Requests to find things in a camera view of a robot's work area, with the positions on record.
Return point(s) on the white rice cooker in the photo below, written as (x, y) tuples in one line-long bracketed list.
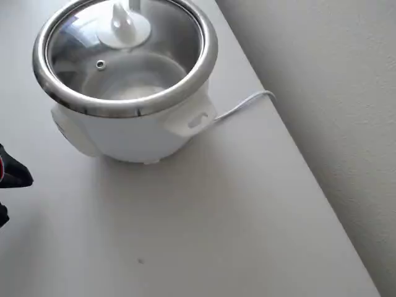
[(133, 139)]

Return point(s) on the steel inner pot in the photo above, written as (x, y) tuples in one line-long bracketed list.
[(179, 55)]

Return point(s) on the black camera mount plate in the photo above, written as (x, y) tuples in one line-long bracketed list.
[(3, 216)]

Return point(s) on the glass lid with white knob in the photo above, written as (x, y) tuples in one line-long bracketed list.
[(123, 31)]

